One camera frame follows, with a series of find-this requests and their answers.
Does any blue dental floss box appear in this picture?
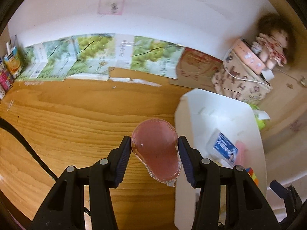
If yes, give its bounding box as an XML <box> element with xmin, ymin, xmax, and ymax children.
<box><xmin>206</xmin><ymin>129</ymin><xmax>238</xmax><ymax>167</ymax></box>

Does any multicolour puzzle cube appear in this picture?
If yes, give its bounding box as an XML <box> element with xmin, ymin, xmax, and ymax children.
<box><xmin>246</xmin><ymin>167</ymin><xmax>259</xmax><ymax>186</ymax></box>

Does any pink oval packet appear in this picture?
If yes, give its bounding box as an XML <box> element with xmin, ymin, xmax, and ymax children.
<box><xmin>131</xmin><ymin>118</ymin><xmax>181</xmax><ymax>187</ymax></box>

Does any pink hair roller pack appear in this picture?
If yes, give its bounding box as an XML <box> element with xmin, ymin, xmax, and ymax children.
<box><xmin>235</xmin><ymin>141</ymin><xmax>246</xmax><ymax>166</ymax></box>

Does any white plastic bin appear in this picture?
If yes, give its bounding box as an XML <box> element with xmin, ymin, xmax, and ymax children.
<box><xmin>174</xmin><ymin>89</ymin><xmax>267</xmax><ymax>229</ymax></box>

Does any brown cardboard panel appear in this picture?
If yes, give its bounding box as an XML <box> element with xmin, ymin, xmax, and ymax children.
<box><xmin>169</xmin><ymin>47</ymin><xmax>222</xmax><ymax>92</ymax></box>

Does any beige lettered storage bag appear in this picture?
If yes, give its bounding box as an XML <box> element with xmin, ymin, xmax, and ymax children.
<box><xmin>211</xmin><ymin>50</ymin><xmax>273</xmax><ymax>105</ymax></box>

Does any grape print cardboard sheet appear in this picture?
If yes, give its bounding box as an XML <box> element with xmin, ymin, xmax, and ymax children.
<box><xmin>17</xmin><ymin>34</ymin><xmax>185</xmax><ymax>81</ymax></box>

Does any white round device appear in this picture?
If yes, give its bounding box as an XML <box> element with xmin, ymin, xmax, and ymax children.
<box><xmin>261</xmin><ymin>69</ymin><xmax>275</xmax><ymax>82</ymax></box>

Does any pink round tin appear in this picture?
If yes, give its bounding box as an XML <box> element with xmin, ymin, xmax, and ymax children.
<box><xmin>233</xmin><ymin>39</ymin><xmax>265</xmax><ymax>75</ymax></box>

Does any white spray bottle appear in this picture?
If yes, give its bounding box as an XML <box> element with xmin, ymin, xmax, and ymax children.
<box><xmin>0</xmin><ymin>86</ymin><xmax>6</xmax><ymax>100</ymax></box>

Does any pink cylinder can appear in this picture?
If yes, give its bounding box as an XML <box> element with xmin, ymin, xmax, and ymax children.
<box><xmin>0</xmin><ymin>70</ymin><xmax>14</xmax><ymax>91</ymax></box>

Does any brown-haired rag doll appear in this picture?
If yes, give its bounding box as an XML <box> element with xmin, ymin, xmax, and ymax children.
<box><xmin>253</xmin><ymin>13</ymin><xmax>296</xmax><ymax>70</ymax></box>

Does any orange juice carton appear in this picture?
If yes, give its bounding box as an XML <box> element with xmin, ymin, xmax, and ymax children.
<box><xmin>4</xmin><ymin>45</ymin><xmax>23</xmax><ymax>79</ymax></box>

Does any white cable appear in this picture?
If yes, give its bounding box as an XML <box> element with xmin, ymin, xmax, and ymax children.
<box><xmin>223</xmin><ymin>47</ymin><xmax>272</xmax><ymax>87</ymax></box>

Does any black cable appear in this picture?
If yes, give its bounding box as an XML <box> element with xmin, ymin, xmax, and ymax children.
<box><xmin>0</xmin><ymin>117</ymin><xmax>92</xmax><ymax>216</ymax></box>

